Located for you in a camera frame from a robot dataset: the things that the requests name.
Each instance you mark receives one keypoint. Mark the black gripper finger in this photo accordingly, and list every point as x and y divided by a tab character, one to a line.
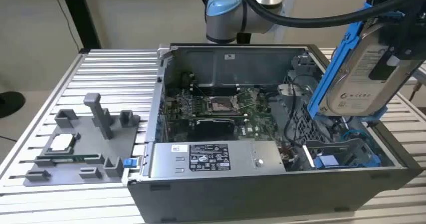
382	69

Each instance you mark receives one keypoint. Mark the hard disk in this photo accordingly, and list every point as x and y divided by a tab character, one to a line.
352	84

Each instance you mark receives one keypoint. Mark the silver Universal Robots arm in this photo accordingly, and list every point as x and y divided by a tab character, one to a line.
229	22

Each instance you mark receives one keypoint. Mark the grey metal disk bay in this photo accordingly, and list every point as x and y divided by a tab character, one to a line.
299	124

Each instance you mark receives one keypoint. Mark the blue carrier in bay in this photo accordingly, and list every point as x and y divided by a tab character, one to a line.
327	161

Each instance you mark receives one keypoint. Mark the green motherboard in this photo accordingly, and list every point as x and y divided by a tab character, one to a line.
255	126

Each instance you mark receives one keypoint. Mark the CPU socket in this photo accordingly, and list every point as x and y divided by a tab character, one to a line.
219	105

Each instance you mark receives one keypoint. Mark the black open PC case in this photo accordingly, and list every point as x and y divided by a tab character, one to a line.
233	199

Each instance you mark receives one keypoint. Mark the silver power supply unit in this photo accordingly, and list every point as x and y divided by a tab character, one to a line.
166	164

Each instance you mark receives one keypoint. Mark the blue case latch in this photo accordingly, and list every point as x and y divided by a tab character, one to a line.
129	163

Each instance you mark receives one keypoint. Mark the grey parts rack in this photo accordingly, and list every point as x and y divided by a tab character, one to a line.
86	144

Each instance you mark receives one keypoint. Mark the green RAM stick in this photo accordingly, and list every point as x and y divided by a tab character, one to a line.
75	157

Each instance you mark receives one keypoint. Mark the silver CPU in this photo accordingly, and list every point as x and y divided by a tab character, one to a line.
61	143

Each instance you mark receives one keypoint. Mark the black round stand base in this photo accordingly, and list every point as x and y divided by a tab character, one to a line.
9	104

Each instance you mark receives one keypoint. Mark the black metal post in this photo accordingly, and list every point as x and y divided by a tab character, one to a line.
82	22

